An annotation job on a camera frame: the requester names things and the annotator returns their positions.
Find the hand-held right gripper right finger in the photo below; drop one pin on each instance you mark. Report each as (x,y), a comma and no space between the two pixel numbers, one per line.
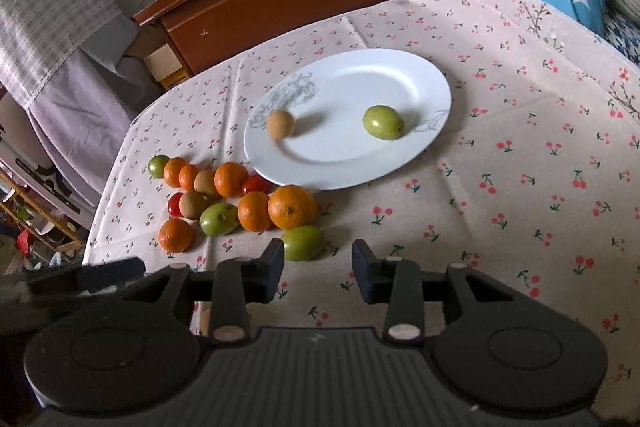
(362,274)

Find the cluttered wooden rack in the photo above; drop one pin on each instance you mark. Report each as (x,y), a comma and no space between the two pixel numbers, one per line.
(45,229)

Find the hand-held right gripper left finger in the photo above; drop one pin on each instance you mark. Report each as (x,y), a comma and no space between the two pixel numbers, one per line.
(272,269)

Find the white cardboard box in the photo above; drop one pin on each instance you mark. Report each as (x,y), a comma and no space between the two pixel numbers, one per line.
(161,61)

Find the lavender cloth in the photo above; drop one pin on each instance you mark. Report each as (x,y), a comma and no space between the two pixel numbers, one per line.
(90,107)

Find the yellow box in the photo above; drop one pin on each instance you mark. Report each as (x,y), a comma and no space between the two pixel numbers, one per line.
(175,81)

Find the cherry print tablecloth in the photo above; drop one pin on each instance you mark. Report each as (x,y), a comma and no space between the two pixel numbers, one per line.
(500,167)

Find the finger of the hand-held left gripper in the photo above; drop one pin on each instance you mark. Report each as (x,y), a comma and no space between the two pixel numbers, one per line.
(90,277)

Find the small green red jujube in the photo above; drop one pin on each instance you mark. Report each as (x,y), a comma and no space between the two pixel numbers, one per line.
(158,166)

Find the grey plaid cloth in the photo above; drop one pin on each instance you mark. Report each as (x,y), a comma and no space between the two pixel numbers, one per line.
(45,7)

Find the brown kiwi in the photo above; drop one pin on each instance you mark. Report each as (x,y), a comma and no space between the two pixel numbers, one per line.
(205,183)
(193,205)
(280,124)

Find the large orange mandarin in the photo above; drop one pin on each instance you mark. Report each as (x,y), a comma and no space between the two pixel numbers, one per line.
(293,207)

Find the red cherry tomato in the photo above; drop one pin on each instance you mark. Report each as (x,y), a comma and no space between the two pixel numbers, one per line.
(256,184)
(174,205)

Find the white oval plate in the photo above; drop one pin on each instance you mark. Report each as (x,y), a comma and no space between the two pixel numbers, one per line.
(350,107)

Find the dark blue patterned cloth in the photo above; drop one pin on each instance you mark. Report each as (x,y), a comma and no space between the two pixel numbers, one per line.
(625,37)

